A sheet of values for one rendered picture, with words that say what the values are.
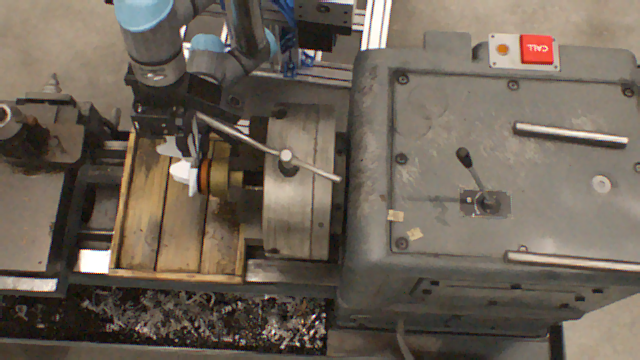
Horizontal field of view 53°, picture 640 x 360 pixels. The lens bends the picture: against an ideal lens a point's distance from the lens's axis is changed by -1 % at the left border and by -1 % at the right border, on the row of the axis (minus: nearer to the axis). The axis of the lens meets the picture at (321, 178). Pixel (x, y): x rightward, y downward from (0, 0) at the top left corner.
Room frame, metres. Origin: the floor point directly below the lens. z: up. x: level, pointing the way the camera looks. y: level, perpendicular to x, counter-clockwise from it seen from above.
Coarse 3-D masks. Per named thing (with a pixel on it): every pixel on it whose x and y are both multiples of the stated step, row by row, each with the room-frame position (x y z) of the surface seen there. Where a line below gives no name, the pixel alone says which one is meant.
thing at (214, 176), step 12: (216, 156) 0.49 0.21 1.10; (204, 168) 0.46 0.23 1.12; (216, 168) 0.46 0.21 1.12; (228, 168) 0.46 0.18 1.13; (204, 180) 0.44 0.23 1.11; (216, 180) 0.44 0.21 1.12; (228, 180) 0.44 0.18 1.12; (240, 180) 0.44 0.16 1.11; (204, 192) 0.42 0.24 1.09; (216, 192) 0.42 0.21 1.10; (228, 192) 0.42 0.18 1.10
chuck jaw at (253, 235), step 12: (240, 192) 0.42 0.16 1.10; (252, 192) 0.42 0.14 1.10; (228, 204) 0.40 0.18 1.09; (240, 204) 0.39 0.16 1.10; (252, 204) 0.39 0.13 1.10; (240, 216) 0.37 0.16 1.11; (252, 216) 0.37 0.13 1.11; (252, 228) 0.34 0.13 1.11; (252, 240) 0.32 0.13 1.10; (276, 252) 0.31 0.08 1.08
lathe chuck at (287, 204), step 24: (288, 120) 0.52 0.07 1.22; (312, 120) 0.53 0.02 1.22; (288, 144) 0.47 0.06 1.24; (312, 144) 0.47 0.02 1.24; (264, 168) 0.42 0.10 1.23; (264, 192) 0.38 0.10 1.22; (288, 192) 0.38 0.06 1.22; (312, 192) 0.38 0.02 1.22; (264, 216) 0.35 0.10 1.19; (288, 216) 0.35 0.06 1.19; (264, 240) 0.31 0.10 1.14; (288, 240) 0.31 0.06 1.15
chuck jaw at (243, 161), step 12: (252, 120) 0.54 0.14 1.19; (264, 120) 0.54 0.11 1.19; (252, 132) 0.51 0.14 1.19; (264, 132) 0.51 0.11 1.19; (240, 144) 0.50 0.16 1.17; (240, 156) 0.48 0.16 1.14; (252, 156) 0.48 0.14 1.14; (264, 156) 0.48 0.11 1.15; (240, 168) 0.46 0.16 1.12; (252, 168) 0.46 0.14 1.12
